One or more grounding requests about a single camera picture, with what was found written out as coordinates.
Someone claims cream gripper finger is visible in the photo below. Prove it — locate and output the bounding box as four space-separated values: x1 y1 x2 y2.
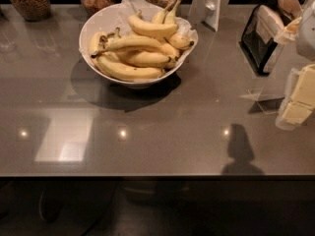
274 17 301 44
276 64 315 131

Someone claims right small yellow banana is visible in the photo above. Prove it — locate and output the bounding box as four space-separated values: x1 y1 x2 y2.
167 33 194 50

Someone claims small yellow banana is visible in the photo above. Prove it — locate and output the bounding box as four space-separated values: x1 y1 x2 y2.
89 31 107 54
167 33 194 50

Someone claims long middle yellow banana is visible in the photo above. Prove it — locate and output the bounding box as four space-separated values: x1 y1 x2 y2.
90 35 180 59

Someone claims white ceramic bowl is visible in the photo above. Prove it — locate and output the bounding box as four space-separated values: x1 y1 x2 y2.
79 3 198 89

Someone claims left small yellow banana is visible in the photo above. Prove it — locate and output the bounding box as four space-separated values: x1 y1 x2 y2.
89 31 107 54

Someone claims black mesh packet holder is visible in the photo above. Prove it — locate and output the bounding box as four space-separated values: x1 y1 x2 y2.
239 5 290 76

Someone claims clear acrylic sign stand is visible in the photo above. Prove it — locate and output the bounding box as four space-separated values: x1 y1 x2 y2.
241 45 297 114

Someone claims left glass granola jar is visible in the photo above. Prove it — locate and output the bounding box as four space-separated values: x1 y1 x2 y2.
10 0 51 22

